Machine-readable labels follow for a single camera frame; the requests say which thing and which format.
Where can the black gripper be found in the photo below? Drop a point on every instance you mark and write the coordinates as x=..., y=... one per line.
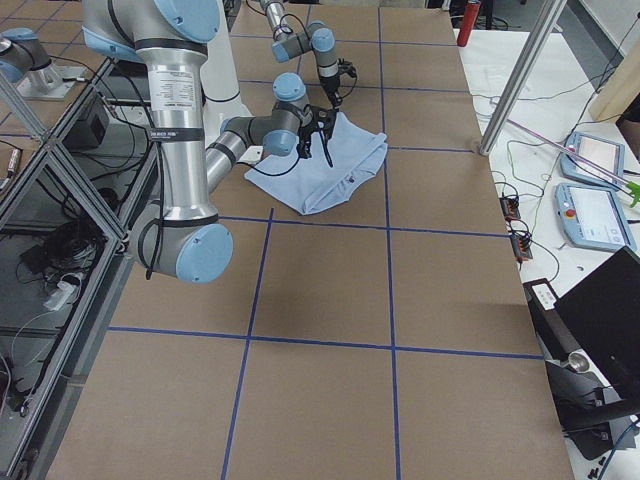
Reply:
x=324, y=131
x=330, y=90

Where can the light blue t-shirt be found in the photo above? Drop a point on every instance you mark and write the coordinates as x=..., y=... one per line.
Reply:
x=310, y=186

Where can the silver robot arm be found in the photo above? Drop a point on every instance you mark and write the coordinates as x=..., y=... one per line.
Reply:
x=179, y=233
x=316, y=37

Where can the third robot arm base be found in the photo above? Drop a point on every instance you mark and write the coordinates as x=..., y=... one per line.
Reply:
x=26, y=64

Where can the red cylinder bottle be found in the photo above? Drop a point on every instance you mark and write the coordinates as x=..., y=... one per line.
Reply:
x=469, y=18

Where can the small orange circuit board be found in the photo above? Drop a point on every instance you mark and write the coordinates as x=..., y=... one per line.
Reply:
x=510, y=207

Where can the near blue teach pendant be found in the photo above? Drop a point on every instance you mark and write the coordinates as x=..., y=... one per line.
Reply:
x=592, y=217

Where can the blue teach pendant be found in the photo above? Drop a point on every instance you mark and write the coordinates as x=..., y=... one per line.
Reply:
x=592, y=217
x=605, y=153

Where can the far blue teach pendant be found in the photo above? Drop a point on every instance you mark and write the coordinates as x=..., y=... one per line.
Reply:
x=605, y=153

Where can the black monitor and stand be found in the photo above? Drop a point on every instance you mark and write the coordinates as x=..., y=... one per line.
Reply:
x=591, y=338

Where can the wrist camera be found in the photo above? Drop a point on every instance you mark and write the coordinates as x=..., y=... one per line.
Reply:
x=323, y=121
x=346, y=67

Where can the aluminium frame post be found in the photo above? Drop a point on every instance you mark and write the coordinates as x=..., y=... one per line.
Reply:
x=535, y=42

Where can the aluminium side frame rack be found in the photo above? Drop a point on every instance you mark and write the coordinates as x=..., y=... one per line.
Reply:
x=64, y=223

